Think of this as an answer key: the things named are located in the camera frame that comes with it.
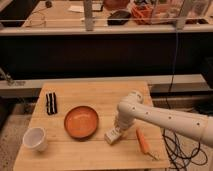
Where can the metal clamp at left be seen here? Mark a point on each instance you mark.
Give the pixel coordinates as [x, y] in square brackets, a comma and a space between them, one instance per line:
[9, 80]

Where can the orange box on bench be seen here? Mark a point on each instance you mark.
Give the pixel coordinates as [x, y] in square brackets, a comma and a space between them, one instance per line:
[141, 14]

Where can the orange handled tool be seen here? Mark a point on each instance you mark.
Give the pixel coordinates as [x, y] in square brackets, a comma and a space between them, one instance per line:
[144, 146]

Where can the metal post right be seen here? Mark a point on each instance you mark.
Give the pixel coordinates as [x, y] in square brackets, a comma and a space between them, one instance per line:
[185, 8]

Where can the metal post left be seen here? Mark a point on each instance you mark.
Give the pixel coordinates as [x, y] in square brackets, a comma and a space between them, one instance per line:
[88, 15]

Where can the clear plastic bottle white label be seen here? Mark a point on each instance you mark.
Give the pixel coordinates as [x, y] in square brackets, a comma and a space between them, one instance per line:
[112, 135]

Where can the black pouch on bench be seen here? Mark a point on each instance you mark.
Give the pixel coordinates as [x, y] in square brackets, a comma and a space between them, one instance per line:
[119, 17]

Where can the orange bowl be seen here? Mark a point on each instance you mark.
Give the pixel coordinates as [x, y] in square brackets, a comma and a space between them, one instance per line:
[81, 122]

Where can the white paper on bench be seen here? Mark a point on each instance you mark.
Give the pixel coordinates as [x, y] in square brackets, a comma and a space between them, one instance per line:
[76, 8]

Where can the white cup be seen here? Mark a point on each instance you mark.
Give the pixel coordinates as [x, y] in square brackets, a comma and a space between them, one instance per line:
[35, 139]

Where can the metal post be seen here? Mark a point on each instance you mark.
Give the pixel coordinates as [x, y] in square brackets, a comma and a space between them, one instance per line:
[185, 8]
[88, 15]

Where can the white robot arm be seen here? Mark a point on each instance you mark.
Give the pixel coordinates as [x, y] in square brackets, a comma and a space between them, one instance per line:
[194, 126]

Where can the black striped block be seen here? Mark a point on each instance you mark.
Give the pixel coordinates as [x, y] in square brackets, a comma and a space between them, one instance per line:
[51, 103]

